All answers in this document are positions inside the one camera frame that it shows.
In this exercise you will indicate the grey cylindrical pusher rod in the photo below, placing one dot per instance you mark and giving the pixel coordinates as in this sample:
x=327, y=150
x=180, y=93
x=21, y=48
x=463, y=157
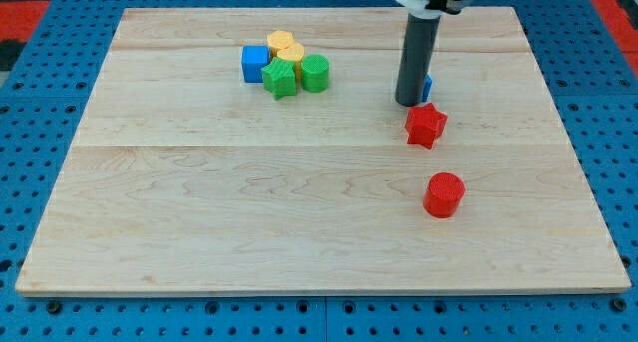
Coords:
x=418, y=46

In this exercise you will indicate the green cylinder block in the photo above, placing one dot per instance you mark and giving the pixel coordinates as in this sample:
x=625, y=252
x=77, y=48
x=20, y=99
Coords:
x=315, y=73

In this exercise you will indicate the yellow heart block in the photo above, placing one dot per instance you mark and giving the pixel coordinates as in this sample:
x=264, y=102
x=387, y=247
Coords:
x=294, y=53

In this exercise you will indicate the yellow hexagon block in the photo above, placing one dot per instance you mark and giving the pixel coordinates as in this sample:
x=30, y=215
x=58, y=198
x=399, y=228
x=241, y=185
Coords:
x=279, y=40

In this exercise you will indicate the red cylinder block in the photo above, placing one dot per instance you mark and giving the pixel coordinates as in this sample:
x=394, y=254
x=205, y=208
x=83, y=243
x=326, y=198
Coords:
x=443, y=195

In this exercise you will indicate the red star block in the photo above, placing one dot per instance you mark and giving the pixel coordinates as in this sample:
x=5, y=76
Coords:
x=424, y=124

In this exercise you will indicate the light wooden board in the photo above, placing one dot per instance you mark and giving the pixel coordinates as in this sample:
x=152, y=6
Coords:
x=184, y=180

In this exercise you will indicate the blue block behind rod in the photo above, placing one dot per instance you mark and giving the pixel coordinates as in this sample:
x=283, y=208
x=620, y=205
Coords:
x=428, y=82

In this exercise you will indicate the green star block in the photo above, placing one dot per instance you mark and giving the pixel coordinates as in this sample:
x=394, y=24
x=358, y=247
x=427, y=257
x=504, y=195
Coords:
x=279, y=78

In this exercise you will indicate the blue cube block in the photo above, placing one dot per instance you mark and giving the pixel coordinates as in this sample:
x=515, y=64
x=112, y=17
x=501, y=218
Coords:
x=253, y=60

